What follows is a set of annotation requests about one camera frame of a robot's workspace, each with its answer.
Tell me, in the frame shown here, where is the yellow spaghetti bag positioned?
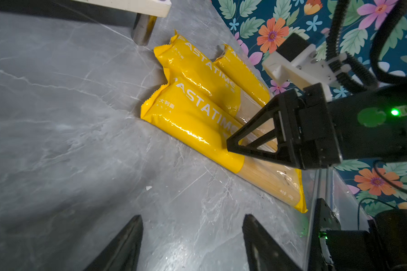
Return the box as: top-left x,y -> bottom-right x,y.
214,44 -> 270,107
140,77 -> 307,213
153,31 -> 279,150

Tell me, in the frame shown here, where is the white two-tier shelf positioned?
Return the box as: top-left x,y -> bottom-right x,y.
71,0 -> 173,47

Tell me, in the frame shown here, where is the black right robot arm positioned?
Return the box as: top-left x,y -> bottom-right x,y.
227,1 -> 407,271

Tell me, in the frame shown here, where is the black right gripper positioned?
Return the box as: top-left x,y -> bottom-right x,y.
227,83 -> 342,169

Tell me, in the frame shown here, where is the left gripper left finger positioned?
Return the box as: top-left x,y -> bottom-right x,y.
84,215 -> 144,271

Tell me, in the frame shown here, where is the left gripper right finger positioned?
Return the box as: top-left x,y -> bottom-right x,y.
242,214 -> 301,271

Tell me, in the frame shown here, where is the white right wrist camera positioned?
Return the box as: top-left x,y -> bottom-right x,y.
262,33 -> 351,102

